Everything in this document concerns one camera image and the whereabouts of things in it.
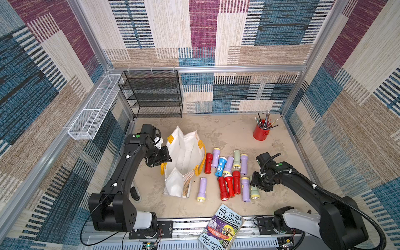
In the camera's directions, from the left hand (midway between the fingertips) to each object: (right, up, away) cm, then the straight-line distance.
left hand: (169, 160), depth 79 cm
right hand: (+45, -15, +5) cm, 48 cm away
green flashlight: (+37, -4, +12) cm, 39 cm away
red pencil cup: (+54, +15, +19) cm, 59 cm away
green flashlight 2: (+43, -17, +2) cm, 47 cm away
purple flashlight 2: (+31, -6, +11) cm, 34 cm away
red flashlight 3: (+31, -12, +8) cm, 34 cm away
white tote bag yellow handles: (+7, -1, +18) cm, 19 cm away
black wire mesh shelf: (-17, +40, +29) cm, 53 cm away
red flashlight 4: (+35, -11, +8) cm, 38 cm away
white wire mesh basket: (-35, +18, -8) cm, 40 cm away
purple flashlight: (+25, 0, +16) cm, 29 cm away
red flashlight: (+20, -4, +13) cm, 24 cm away
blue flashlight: (+28, -6, +12) cm, 31 cm away
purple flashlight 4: (+39, -16, +3) cm, 42 cm away
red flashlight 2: (+28, -18, +2) cm, 33 cm away
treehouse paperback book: (+25, -30, -8) cm, 40 cm away
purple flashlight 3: (+41, -5, +13) cm, 43 cm away
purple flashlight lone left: (+16, -18, +1) cm, 24 cm away
